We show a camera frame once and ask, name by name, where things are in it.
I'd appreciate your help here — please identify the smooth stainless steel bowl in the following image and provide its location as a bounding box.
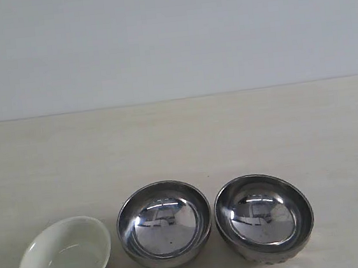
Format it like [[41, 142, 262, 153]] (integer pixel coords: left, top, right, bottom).
[[116, 180, 211, 268]]

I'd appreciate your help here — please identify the patterned stainless steel bowl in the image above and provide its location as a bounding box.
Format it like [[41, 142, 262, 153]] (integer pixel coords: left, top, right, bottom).
[[213, 174, 315, 265]]

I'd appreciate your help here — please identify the white ceramic bowl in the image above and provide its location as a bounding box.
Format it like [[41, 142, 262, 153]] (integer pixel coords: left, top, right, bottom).
[[19, 216, 111, 268]]

